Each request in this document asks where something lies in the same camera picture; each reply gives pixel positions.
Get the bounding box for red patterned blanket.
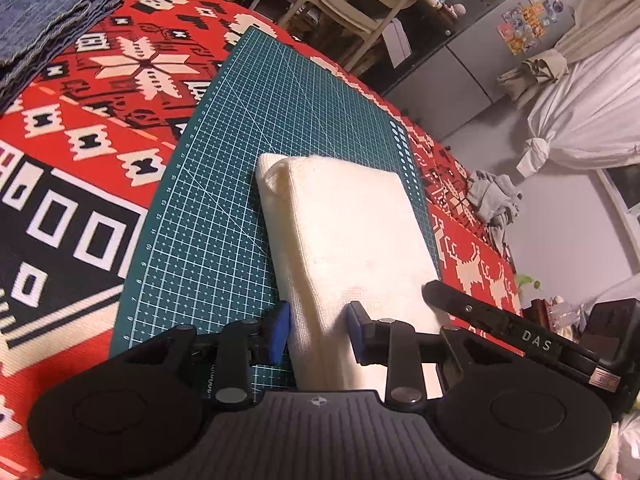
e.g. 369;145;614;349
0;0;523;478

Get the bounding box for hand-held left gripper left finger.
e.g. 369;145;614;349
109;302;292;408

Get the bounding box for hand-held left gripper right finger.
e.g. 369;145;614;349
348;301;521;408

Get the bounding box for green cutting mat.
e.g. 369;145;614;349
110;27;443;391

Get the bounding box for beige hanging garment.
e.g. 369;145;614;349
496;50;568;111

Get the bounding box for cream knit vest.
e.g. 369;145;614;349
256;154;453;392

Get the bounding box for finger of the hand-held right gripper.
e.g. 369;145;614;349
422;280;526;348

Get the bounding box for colourful fridge magnets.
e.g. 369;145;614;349
496;0;563;56

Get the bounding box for grey refrigerator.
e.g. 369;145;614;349
380;0;576;138

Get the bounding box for white flat box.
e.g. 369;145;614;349
382;19;413;66

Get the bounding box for white knotted curtain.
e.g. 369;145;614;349
517;0;640;178

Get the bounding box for window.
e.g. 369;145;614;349
597;160;640;231

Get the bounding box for blue denim jeans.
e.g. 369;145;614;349
0;0;123;113

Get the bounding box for grey crumpled garment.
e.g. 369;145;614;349
467;170;523;261

